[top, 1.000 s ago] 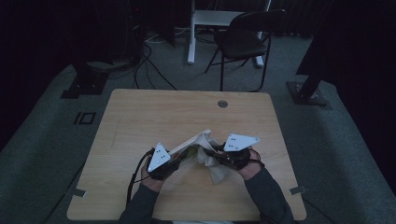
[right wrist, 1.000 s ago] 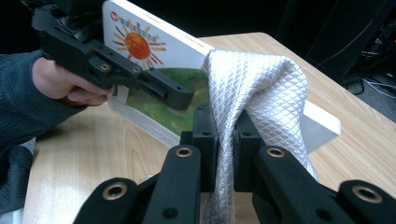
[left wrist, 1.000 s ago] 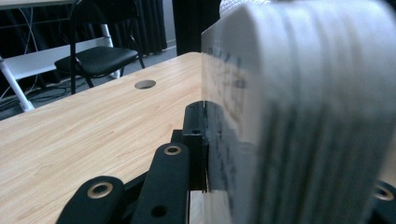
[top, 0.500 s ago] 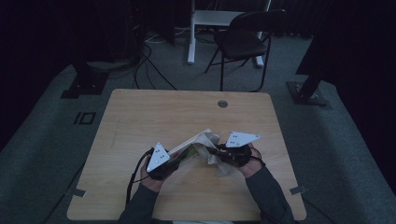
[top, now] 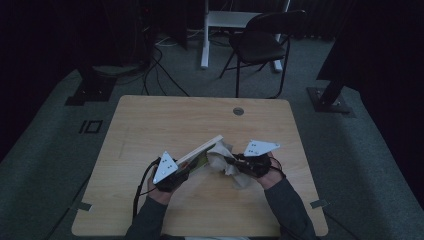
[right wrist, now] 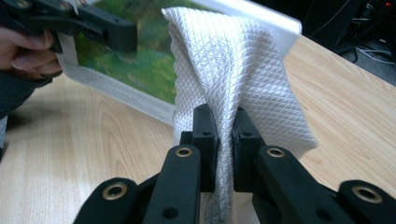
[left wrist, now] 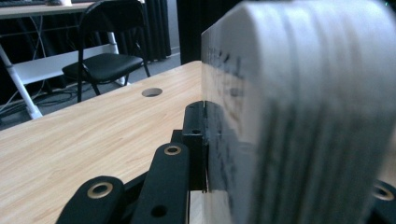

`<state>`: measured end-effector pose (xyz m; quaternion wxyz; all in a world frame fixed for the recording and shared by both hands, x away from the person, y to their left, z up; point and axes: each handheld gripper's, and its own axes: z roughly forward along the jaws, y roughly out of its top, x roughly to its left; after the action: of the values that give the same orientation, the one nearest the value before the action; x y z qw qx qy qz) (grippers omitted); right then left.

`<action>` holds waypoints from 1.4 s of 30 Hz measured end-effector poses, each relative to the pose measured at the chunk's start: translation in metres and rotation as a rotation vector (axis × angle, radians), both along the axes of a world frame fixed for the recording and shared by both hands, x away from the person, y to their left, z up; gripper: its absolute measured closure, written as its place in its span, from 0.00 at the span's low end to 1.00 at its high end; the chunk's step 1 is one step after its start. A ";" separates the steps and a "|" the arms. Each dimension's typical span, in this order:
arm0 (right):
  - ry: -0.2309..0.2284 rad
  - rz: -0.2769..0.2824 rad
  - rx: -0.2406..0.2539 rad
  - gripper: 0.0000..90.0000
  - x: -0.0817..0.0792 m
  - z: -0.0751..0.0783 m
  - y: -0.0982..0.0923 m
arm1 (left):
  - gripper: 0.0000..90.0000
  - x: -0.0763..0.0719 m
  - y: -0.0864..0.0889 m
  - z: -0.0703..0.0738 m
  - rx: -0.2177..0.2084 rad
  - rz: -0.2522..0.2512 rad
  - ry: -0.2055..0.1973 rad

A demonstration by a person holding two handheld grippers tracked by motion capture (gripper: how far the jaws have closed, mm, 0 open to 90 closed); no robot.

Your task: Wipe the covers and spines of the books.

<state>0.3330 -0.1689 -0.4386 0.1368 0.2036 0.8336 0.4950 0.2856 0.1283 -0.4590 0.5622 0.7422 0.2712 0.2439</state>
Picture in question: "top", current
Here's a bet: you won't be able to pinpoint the grey cloth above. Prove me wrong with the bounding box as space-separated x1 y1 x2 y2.
206 140 255 190

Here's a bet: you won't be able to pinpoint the black stand base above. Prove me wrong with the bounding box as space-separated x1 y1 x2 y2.
64 64 118 107
306 79 356 118

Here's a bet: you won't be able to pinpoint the black folding chair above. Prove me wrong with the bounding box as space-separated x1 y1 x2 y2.
218 9 308 100

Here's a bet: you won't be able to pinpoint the white book with green leaf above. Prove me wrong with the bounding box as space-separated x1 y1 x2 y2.
175 134 225 173

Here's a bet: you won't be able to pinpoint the hand-held gripper cable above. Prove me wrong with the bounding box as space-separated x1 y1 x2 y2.
269 156 288 178
132 157 162 220

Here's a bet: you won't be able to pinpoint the white floor cables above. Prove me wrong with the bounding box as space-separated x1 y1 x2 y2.
154 28 204 48

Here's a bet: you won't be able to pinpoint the black floor cables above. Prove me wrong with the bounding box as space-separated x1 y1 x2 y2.
93 33 191 98

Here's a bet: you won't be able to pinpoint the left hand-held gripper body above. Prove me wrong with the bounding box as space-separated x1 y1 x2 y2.
152 151 190 193

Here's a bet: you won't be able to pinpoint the person's right hand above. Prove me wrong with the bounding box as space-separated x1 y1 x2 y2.
255 152 286 191

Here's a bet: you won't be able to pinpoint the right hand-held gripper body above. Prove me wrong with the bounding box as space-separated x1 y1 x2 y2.
239 139 281 178

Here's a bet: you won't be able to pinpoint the right hand-held gripper cable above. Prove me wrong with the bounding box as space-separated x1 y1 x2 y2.
269 156 288 178

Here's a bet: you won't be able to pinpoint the white desk frame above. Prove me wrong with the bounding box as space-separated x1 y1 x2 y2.
200 0 291 73

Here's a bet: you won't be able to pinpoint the left hand-held gripper cable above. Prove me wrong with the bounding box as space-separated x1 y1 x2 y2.
132 157 162 220

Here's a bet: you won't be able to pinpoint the person's left hand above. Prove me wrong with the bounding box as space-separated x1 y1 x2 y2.
146 173 175 205

